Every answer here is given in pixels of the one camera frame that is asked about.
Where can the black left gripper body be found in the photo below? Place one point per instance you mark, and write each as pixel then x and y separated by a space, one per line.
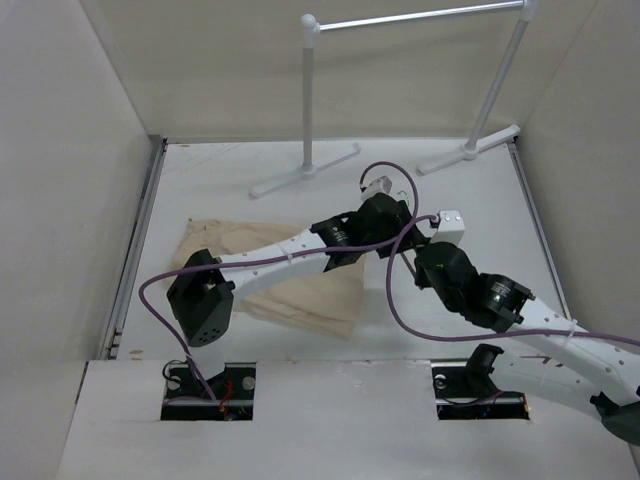
pixel 406 242

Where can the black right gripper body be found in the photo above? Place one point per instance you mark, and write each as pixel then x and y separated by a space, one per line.
pixel 425 281

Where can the beige cargo trousers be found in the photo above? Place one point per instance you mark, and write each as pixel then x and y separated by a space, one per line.
pixel 327 303

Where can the grey clothes hanger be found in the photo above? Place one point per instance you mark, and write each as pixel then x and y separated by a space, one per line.
pixel 405 196

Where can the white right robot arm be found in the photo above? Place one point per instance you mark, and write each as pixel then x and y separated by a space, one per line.
pixel 592 376

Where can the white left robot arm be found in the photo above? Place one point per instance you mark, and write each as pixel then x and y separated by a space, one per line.
pixel 202 296

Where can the white clothes rack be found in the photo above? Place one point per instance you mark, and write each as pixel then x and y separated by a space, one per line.
pixel 477 142

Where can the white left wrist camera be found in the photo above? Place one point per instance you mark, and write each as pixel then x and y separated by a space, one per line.
pixel 381 185

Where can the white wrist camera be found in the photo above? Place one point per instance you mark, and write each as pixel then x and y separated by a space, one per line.
pixel 381 185
pixel 450 229

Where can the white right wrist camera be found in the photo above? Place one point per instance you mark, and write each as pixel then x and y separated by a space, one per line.
pixel 450 229

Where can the right metal table rail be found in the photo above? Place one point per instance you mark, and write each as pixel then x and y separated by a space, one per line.
pixel 540 233

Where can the metal table rail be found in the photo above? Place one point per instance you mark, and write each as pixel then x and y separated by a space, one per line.
pixel 540 233
pixel 116 317

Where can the left metal table rail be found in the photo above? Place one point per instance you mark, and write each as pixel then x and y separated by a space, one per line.
pixel 116 317

